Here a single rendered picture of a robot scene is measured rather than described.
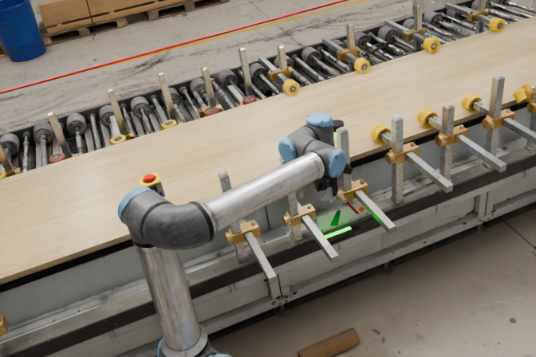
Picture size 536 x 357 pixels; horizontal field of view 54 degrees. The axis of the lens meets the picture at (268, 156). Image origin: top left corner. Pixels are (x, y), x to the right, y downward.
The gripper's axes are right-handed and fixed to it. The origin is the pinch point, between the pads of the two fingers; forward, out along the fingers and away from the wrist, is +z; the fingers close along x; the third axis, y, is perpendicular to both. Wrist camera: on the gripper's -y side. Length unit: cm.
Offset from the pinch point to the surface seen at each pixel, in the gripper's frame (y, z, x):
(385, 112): -60, 9, -57
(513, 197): -133, 82, -38
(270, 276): 32.4, 13.8, 11.4
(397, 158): -38.0, 3.7, -13.6
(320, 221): -0.1, 21.9, -14.4
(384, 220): -17.4, 12.9, 7.8
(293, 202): 10.4, 7.9, -15.3
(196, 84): 11, 14, -165
